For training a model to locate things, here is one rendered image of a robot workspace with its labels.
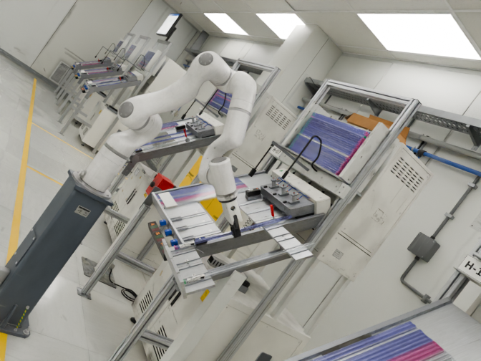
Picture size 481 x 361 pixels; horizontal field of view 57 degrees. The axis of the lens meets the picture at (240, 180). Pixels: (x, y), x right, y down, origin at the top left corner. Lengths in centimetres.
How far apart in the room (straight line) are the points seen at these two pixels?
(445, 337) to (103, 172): 140
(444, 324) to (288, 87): 430
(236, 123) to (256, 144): 185
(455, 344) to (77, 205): 147
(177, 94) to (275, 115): 180
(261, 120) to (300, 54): 218
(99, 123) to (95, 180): 459
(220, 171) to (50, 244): 81
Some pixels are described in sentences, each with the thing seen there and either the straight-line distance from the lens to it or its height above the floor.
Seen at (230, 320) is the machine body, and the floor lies 52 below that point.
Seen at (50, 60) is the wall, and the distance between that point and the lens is 1050.
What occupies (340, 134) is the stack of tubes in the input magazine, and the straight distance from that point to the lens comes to 235.
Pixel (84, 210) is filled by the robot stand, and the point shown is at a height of 62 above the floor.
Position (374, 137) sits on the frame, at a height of 163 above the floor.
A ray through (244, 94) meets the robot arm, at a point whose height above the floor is 139.
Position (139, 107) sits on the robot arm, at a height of 110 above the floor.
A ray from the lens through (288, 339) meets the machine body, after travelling 250.
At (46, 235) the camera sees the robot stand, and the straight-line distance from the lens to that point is 201.
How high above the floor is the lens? 118
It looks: 2 degrees down
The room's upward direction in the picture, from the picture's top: 36 degrees clockwise
